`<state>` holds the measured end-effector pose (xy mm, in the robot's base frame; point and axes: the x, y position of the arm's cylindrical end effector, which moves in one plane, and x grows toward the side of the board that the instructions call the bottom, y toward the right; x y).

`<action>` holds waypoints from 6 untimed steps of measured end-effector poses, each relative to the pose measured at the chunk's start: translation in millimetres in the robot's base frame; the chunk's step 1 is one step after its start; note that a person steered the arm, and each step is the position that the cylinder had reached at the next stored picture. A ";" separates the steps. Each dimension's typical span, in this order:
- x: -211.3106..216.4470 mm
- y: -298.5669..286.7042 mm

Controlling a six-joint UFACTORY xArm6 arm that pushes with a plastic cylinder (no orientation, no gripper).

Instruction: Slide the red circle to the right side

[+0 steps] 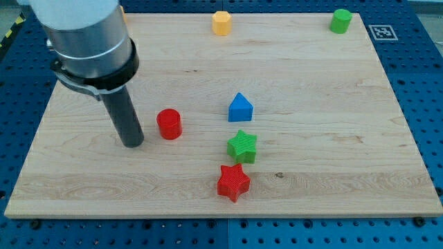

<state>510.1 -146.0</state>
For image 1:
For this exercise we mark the red cylinder block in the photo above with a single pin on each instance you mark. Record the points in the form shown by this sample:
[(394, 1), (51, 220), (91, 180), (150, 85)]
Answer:
[(169, 122)]

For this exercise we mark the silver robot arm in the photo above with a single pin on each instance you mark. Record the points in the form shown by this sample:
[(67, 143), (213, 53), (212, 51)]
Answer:
[(95, 54)]

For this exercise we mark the blue triangle block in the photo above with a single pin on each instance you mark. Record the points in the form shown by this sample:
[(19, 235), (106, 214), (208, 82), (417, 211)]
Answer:
[(240, 109)]

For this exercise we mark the green star block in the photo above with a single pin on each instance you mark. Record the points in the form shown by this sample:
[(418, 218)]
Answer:
[(242, 147)]

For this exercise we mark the red star block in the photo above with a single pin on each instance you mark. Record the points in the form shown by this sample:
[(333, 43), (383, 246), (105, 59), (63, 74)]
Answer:
[(233, 182)]

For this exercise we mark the wooden board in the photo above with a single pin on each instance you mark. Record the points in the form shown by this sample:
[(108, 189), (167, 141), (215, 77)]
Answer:
[(332, 140)]

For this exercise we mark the yellow hexagon block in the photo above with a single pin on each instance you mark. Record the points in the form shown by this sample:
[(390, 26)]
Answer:
[(222, 23)]

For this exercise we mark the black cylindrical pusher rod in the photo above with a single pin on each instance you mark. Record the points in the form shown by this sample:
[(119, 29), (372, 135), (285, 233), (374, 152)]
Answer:
[(123, 115)]

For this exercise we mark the green cylinder block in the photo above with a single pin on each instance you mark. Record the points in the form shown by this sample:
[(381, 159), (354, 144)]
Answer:
[(340, 22)]

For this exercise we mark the white fiducial marker tag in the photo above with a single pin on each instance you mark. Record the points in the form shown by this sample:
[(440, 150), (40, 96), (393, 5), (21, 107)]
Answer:
[(382, 32)]

